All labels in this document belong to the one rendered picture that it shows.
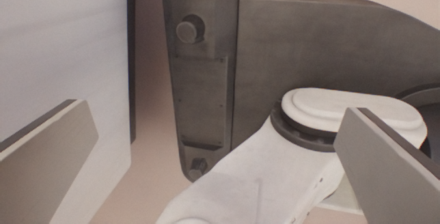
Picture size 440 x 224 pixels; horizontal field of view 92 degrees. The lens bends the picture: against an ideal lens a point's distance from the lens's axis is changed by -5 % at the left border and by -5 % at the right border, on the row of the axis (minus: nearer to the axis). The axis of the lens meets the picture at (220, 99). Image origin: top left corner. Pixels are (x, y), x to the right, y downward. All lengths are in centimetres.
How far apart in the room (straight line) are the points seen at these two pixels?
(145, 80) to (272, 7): 51
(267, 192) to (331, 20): 31
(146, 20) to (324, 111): 55
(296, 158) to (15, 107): 42
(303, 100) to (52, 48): 41
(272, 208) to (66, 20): 42
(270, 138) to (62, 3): 39
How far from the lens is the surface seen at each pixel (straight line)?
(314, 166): 33
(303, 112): 35
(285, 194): 29
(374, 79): 52
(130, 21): 72
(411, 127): 40
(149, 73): 78
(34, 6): 42
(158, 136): 92
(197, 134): 58
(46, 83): 46
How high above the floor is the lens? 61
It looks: 57 degrees down
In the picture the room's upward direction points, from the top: 155 degrees counter-clockwise
